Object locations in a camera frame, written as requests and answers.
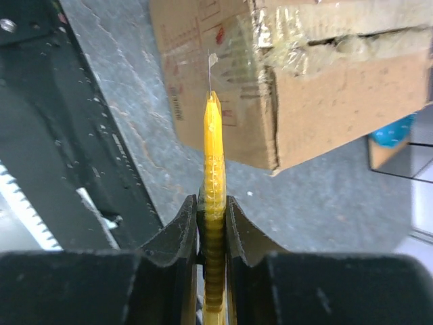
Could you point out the brown cardboard express box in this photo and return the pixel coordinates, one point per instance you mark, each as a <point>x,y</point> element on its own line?
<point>295,79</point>

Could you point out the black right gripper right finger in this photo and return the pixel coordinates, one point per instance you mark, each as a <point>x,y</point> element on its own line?
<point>269,285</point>

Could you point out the yellow utility knife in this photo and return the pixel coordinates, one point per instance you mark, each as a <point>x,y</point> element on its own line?
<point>213,195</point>

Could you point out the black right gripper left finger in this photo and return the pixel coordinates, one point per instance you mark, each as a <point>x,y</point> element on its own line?
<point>153,284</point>

